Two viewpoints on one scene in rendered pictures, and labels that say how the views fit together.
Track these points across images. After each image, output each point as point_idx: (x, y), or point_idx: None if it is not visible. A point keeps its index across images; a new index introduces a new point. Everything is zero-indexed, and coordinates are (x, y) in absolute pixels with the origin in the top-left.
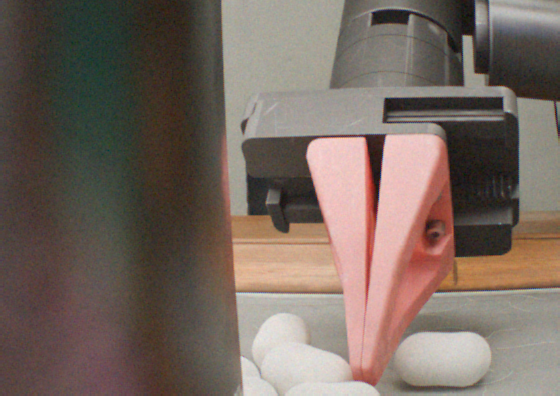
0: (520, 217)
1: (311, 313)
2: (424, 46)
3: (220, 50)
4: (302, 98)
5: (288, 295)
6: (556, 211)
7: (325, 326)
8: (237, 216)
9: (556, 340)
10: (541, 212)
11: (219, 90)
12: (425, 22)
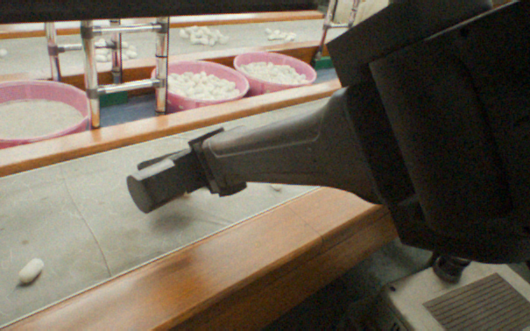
0: (201, 282)
1: (213, 218)
2: (170, 158)
3: (87, 90)
4: (180, 150)
5: (231, 224)
6: (194, 301)
7: (200, 213)
8: (304, 241)
9: (134, 223)
10: (199, 296)
11: (87, 91)
12: (174, 156)
